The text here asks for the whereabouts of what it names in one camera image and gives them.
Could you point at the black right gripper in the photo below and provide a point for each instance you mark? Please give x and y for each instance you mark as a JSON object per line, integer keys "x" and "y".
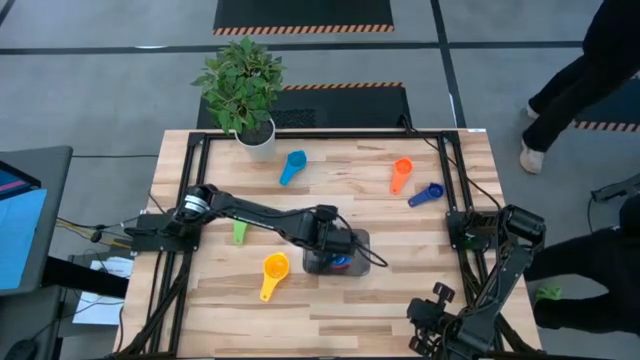
{"x": 427, "y": 320}

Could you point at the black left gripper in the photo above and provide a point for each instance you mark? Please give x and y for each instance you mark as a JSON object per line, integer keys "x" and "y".
{"x": 332, "y": 237}

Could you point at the grey translucent plastic basket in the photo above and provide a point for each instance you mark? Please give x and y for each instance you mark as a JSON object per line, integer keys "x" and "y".
{"x": 362, "y": 250}

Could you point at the yellow measuring cup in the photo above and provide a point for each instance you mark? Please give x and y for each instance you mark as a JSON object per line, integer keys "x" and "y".
{"x": 275, "y": 265}

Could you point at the light blue measuring cup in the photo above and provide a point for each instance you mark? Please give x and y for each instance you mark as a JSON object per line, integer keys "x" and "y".
{"x": 295, "y": 161}

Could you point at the green measuring cup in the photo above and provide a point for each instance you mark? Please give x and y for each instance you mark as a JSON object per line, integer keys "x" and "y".
{"x": 240, "y": 234}

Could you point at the orange measuring cup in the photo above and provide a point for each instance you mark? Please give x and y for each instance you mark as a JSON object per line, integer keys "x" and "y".
{"x": 402, "y": 167}

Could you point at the small dark blue measuring cup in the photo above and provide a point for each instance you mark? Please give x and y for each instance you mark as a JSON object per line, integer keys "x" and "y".
{"x": 435, "y": 191}

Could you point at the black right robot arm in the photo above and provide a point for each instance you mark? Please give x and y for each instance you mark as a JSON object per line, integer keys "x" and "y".
{"x": 510, "y": 265}

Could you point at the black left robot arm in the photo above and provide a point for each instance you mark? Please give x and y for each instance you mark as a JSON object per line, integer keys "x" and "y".
{"x": 250, "y": 215}

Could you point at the white plant pot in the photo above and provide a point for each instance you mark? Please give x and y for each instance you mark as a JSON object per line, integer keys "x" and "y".
{"x": 260, "y": 147}

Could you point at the black mesh pad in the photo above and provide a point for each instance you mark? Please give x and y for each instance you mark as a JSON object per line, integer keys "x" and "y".
{"x": 295, "y": 118}

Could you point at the black mat with hazard stripes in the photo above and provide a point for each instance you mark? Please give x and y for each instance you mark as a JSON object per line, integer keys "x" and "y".
{"x": 615, "y": 109}
{"x": 300, "y": 12}
{"x": 350, "y": 107}

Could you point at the green leafy plant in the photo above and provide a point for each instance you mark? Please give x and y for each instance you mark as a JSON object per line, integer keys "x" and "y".
{"x": 240, "y": 85}

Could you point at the dark grey stand leg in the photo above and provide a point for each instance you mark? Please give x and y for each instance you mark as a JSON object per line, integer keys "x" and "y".
{"x": 617, "y": 190}

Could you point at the white papers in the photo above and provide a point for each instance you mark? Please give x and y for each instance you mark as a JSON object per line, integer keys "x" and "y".
{"x": 100, "y": 310}

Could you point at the black desk leg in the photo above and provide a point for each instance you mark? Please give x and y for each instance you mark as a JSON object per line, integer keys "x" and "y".
{"x": 85, "y": 277}

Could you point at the grey desk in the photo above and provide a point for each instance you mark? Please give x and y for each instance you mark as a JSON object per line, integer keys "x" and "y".
{"x": 55, "y": 200}

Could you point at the light blue panel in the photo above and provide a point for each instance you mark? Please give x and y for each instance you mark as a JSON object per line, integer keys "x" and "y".
{"x": 20, "y": 240}

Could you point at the black framed monitor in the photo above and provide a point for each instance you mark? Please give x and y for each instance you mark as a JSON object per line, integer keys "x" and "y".
{"x": 12, "y": 182}

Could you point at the black computer mouse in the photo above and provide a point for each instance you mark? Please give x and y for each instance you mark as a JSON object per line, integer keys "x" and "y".
{"x": 20, "y": 350}

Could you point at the black aluminium table frame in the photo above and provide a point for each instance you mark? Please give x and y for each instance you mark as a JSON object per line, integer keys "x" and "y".
{"x": 325, "y": 135}

